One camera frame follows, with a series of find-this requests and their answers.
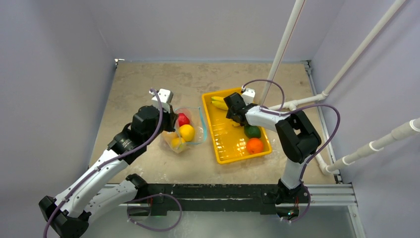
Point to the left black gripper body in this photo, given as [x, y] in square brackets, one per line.
[167, 124]

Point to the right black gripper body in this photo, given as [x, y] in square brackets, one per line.
[231, 109]

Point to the yellow banana bunch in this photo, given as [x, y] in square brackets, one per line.
[219, 102]

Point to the green avocado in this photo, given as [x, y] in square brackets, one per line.
[252, 131]

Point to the orange peach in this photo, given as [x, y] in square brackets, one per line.
[178, 144]

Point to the red apple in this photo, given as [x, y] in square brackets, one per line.
[182, 120]

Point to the orange fruit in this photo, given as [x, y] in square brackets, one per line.
[254, 146]

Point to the yellow lemon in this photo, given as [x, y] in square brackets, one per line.
[187, 132]

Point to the clear zip bag blue zipper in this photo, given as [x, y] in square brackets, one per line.
[197, 120]

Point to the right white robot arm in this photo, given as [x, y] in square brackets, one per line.
[297, 135]

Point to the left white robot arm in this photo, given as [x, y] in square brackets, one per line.
[71, 212]

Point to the yellow plastic tray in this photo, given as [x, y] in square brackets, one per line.
[229, 142]

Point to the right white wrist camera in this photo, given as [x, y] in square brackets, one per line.
[248, 95]

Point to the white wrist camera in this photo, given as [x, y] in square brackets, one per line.
[248, 95]
[165, 97]

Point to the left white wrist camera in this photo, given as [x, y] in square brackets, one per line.
[165, 97]

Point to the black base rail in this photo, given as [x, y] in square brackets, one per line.
[164, 197]

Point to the aluminium frame rail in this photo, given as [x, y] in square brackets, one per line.
[338, 195]

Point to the white pvc pipe frame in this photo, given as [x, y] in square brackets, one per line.
[404, 131]

